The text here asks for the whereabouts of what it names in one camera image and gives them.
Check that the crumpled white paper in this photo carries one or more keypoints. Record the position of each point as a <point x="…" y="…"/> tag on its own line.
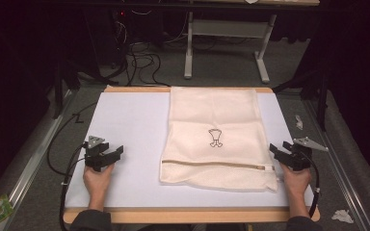
<point x="342" y="216"/>

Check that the small white scrap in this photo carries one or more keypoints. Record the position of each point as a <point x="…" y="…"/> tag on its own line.
<point x="299" y="122"/>

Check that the black metal stand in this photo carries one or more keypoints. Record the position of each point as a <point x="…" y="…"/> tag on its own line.
<point x="322" y="96"/>
<point x="59" y="89"/>

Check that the silver metal rail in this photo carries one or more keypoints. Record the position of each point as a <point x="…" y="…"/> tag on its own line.
<point x="35" y="157"/>
<point x="334" y="154"/>

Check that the dark equipment with red light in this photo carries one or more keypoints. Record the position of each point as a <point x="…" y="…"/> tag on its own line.
<point x="118" y="32"/>

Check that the white table frame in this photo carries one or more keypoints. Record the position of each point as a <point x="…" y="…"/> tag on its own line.
<point x="189" y="48"/>

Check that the person's right hand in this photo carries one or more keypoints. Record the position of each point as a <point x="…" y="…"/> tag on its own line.
<point x="297" y="184"/>

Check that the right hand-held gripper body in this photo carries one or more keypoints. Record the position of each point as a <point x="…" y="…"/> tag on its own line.
<point x="300" y="159"/>

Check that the cream mesh laundry bag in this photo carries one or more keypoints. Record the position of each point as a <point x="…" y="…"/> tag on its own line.
<point x="218" y="115"/>

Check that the white table mat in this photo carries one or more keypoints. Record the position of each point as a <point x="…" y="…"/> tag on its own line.
<point x="131" y="128"/>

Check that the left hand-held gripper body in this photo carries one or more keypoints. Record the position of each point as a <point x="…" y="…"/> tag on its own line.
<point x="93" y="150"/>

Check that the person's left hand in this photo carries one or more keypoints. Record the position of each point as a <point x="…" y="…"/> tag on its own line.
<point x="97" y="184"/>

